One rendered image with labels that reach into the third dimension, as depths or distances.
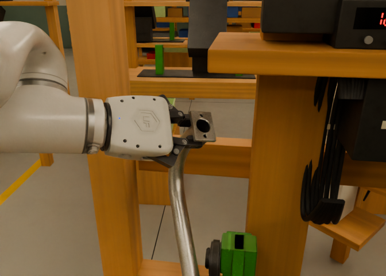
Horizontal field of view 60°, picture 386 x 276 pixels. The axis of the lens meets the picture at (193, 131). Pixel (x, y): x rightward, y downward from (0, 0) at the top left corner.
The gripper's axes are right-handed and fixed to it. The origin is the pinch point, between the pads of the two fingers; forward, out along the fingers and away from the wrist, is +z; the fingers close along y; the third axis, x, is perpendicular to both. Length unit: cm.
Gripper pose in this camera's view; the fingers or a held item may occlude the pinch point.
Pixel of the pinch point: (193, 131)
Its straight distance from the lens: 58.1
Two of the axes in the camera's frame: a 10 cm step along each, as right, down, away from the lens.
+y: -1.5, -9.1, 3.9
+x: -4.3, 4.2, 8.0
